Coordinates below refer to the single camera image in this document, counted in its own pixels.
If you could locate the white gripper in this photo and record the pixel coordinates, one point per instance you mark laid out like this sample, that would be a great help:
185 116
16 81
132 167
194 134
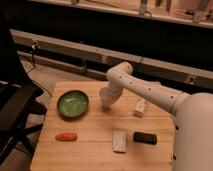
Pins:
107 97

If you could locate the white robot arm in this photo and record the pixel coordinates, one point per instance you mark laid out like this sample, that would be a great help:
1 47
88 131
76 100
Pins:
193 139

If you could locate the green ceramic bowl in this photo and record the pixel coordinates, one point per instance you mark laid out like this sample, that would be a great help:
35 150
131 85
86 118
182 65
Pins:
73 104

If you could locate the white small bottle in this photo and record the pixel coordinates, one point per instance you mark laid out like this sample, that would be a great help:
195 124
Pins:
140 108

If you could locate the white sponge block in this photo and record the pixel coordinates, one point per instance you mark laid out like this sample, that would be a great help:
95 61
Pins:
119 141

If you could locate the black rectangular box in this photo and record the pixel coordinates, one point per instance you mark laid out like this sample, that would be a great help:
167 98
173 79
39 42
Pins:
145 138

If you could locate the orange carrot toy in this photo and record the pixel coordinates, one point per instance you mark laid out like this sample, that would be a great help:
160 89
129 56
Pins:
66 137

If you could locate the black chair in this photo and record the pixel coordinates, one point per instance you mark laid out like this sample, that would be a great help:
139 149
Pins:
18 95

